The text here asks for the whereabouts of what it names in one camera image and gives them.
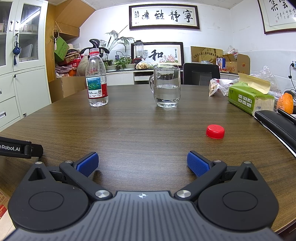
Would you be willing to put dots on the clear glass mug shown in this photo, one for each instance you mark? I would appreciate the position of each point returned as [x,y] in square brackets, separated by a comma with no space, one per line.
[167,92]

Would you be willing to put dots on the green tissue pack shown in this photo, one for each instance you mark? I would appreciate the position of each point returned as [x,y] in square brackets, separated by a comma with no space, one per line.
[247,98]

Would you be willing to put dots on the low white sideboard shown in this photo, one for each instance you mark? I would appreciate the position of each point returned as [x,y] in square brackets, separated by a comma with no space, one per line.
[129,77]

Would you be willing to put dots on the green box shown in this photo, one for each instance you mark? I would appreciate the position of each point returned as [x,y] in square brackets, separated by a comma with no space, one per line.
[61,48]

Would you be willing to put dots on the black office chair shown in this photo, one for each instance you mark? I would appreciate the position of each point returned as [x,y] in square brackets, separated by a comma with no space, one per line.
[201,74]

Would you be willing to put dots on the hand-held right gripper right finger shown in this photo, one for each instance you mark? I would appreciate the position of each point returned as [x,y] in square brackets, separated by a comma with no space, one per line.
[196,163]

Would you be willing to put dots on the blender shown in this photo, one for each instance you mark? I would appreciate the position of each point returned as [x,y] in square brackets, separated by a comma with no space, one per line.
[138,49]

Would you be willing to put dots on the crumpled clear plastic bag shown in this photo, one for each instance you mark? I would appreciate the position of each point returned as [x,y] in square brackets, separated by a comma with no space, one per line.
[266,75]

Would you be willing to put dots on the tall leafy plant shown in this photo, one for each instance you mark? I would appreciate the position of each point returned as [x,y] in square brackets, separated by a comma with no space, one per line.
[115,40]

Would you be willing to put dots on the blue hanging ornament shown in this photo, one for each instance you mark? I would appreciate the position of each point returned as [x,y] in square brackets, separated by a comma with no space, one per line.
[16,50]

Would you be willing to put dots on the wooden wall shelf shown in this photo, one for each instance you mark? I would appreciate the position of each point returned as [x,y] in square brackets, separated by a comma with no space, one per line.
[68,30]

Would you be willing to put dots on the orange round object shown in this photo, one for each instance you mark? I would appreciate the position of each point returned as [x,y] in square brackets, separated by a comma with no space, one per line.
[285,104]

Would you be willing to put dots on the wall socket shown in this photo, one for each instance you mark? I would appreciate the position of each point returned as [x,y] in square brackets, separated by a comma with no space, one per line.
[293,63]

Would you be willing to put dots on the gold plaque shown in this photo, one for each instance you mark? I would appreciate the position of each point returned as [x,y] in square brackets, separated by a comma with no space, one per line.
[205,54]

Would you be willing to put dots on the framed lotus painting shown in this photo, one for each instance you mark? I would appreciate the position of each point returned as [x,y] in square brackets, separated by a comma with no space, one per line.
[161,54]

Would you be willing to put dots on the clear bag of popcorn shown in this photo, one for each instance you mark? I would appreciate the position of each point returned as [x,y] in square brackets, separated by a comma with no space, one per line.
[143,64]

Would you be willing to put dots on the white glass-door cabinet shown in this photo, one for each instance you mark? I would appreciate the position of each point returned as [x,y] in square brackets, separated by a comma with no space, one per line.
[25,69]

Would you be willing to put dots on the dreamcatcher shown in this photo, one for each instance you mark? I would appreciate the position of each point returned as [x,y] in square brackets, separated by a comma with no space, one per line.
[56,38]

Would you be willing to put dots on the square framed calligraphy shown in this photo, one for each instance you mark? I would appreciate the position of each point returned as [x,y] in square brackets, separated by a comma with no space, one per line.
[281,16]

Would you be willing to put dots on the large cardboard box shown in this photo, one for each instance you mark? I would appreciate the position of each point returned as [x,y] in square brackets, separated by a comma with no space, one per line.
[67,89]

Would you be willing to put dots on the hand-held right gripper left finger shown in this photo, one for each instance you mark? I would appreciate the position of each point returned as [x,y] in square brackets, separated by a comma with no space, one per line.
[89,163]

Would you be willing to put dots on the potted green plant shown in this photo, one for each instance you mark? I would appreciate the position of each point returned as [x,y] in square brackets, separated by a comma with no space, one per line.
[109,64]
[126,62]

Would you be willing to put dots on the small blue box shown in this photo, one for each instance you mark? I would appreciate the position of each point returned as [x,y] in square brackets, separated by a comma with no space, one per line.
[220,63]

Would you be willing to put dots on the long framed calligraphy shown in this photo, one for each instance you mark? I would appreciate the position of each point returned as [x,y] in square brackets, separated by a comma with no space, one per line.
[164,16]

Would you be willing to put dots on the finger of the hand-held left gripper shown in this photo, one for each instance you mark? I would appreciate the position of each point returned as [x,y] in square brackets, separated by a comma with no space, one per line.
[37,150]

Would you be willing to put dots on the red printed paper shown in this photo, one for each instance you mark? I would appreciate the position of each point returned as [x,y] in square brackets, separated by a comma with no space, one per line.
[4,208]

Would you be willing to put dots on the plastic bag with red print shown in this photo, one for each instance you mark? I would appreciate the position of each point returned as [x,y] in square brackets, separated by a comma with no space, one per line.
[232,50]

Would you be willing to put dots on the open cardboard box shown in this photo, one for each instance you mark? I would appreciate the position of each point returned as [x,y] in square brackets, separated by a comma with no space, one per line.
[238,63]

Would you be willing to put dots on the white plastic snack bag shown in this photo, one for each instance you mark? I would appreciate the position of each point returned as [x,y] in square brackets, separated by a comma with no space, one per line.
[216,87]

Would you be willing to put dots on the black flat object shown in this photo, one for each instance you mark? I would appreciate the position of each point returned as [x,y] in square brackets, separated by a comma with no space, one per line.
[277,126]

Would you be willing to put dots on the clear plastic water bottle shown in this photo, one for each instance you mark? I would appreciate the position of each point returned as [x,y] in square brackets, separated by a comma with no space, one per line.
[97,76]

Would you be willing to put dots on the red cardboard box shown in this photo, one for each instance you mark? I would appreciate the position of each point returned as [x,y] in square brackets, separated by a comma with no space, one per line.
[75,63]

